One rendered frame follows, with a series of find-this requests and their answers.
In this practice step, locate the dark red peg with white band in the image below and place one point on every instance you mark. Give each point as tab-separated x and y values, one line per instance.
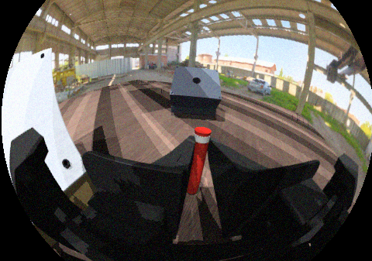
202	136

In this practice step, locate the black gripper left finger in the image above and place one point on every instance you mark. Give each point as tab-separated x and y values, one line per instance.
162	183

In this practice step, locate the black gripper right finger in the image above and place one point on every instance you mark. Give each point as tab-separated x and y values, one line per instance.
244	188

